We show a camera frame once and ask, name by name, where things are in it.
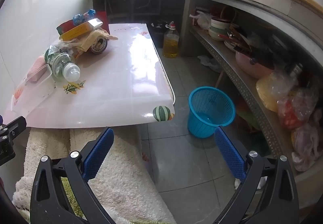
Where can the pink basin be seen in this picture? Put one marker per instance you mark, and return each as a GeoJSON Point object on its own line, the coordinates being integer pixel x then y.
{"type": "Point", "coordinates": [249, 68]}

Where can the green plastic bottle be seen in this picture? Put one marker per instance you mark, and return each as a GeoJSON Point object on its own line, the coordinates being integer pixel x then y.
{"type": "Point", "coordinates": [60, 64]}

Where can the stack of white bowls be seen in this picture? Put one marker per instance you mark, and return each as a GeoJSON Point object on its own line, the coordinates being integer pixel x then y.
{"type": "Point", "coordinates": [219, 29]}

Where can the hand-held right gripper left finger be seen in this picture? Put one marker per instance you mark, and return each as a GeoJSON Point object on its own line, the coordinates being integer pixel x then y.
{"type": "Point", "coordinates": [99, 153]}

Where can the pinkish plastic bag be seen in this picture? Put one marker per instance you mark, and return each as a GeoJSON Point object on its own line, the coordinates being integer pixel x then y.
{"type": "Point", "coordinates": [306, 145]}

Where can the white fluffy mat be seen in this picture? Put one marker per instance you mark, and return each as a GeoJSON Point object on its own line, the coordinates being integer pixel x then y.
{"type": "Point", "coordinates": [121, 178]}

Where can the yellow cardboard box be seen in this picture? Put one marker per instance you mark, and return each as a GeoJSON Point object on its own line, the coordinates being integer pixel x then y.
{"type": "Point", "coordinates": [80, 29]}

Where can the stack of plates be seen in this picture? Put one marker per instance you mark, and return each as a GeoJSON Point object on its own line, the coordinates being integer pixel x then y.
{"type": "Point", "coordinates": [232, 44]}

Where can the green fluffy mat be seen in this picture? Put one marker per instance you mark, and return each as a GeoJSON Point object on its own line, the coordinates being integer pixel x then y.
{"type": "Point", "coordinates": [69, 196]}

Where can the blue wrapper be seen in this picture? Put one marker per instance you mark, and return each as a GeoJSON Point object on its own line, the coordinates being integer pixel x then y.
{"type": "Point", "coordinates": [83, 16]}

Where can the white plastic bag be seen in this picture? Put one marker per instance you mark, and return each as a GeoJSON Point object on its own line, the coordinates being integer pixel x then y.
{"type": "Point", "coordinates": [209, 62]}
{"type": "Point", "coordinates": [201, 19]}

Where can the cooking oil bottle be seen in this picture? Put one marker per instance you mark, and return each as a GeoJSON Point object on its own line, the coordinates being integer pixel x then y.
{"type": "Point", "coordinates": [171, 44]}

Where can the clear bag with red contents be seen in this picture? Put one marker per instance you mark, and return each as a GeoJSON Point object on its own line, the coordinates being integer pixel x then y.
{"type": "Point", "coordinates": [295, 110]}

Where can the beige paper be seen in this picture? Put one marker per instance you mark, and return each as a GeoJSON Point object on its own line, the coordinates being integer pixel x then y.
{"type": "Point", "coordinates": [87, 40]}

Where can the yellow plastic bag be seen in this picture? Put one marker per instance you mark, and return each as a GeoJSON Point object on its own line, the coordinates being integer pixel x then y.
{"type": "Point", "coordinates": [270, 92]}

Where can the perforated metal shelf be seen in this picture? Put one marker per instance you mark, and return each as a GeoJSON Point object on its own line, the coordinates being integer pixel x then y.
{"type": "Point", "coordinates": [248, 92]}

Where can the red patterned snack bag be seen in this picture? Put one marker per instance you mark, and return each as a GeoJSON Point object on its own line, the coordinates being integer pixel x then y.
{"type": "Point", "coordinates": [64, 27]}

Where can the clear packet with pink contents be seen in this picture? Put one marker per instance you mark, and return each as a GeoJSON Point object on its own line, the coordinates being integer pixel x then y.
{"type": "Point", "coordinates": [37, 69]}

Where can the blue plastic wastebasket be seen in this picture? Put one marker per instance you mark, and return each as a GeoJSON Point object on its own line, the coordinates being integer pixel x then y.
{"type": "Point", "coordinates": [212, 110]}

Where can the bundle of kitchen utensils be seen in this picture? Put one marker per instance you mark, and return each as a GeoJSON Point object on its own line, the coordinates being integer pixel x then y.
{"type": "Point", "coordinates": [242, 39]}

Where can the clear zip bag orange strip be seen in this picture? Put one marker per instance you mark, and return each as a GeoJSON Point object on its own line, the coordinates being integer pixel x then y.
{"type": "Point", "coordinates": [32, 93]}

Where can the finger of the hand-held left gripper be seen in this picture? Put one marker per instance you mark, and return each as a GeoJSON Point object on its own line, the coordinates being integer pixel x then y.
{"type": "Point", "coordinates": [15, 126]}

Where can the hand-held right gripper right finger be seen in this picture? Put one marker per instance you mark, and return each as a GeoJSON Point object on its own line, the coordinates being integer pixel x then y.
{"type": "Point", "coordinates": [228, 153]}

